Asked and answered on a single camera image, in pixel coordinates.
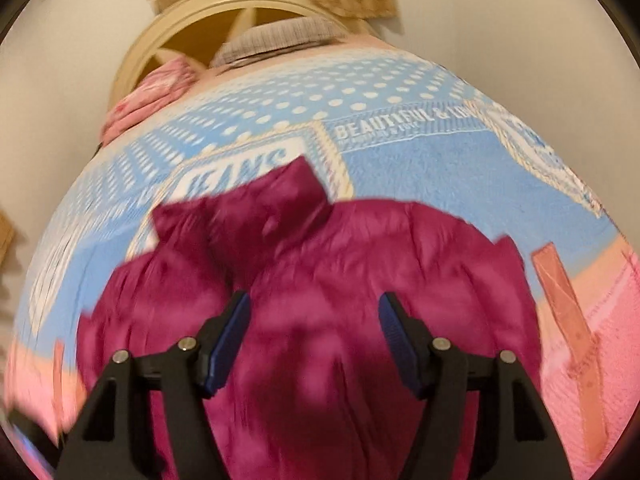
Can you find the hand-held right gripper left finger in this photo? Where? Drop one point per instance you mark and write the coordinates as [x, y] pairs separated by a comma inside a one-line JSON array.
[[228, 344]]

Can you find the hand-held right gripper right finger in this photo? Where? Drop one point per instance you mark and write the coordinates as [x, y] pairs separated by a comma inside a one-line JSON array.
[[398, 345]]

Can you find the magenta down jacket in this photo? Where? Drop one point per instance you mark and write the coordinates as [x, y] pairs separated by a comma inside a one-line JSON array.
[[325, 260]]

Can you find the blue and pink printed blanket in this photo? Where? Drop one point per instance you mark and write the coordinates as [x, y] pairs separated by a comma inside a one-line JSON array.
[[425, 170]]

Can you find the folded pink quilt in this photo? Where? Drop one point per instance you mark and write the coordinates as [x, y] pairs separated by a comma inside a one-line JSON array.
[[150, 100]]

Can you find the striped pillow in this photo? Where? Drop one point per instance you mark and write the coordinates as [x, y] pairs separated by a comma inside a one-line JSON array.
[[270, 40]]

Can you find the cream wooden headboard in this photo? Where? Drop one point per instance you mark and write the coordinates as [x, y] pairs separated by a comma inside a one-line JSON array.
[[150, 35]]

